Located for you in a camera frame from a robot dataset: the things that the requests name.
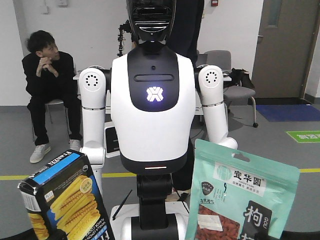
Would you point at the grey office chair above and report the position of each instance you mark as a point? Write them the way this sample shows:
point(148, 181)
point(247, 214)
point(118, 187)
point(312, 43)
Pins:
point(240, 85)

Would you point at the seated person in black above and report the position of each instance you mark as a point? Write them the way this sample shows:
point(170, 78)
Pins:
point(49, 75)

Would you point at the grey door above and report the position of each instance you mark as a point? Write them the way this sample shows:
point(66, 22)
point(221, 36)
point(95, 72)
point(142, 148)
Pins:
point(285, 44)

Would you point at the blue floor mat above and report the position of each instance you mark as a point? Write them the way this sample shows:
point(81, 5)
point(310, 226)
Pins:
point(289, 113)

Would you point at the black Franzzi cookie box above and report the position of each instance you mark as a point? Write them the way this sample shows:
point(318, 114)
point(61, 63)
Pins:
point(63, 200)

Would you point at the teal goji berry pouch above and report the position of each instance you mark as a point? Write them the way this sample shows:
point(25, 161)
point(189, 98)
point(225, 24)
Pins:
point(236, 195)

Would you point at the white humanoid robot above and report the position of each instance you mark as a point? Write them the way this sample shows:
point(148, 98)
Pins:
point(153, 103)

